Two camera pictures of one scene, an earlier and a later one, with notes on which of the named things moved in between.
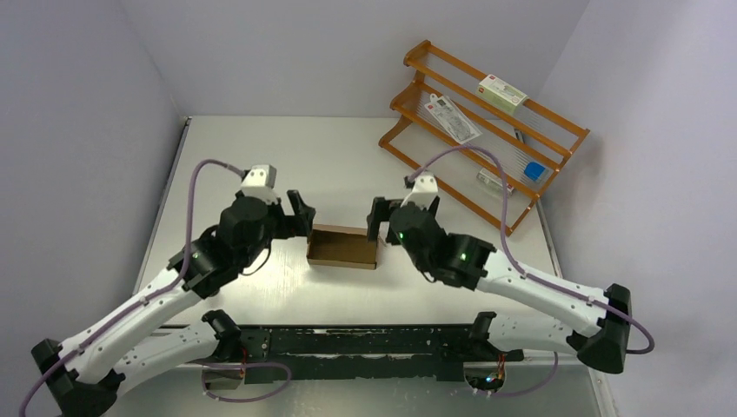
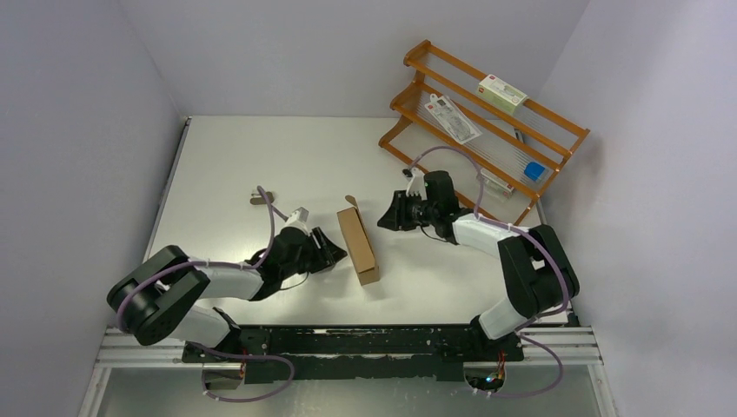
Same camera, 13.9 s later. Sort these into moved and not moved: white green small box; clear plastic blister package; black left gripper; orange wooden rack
Moved: black left gripper
Not moved: white green small box; clear plastic blister package; orange wooden rack
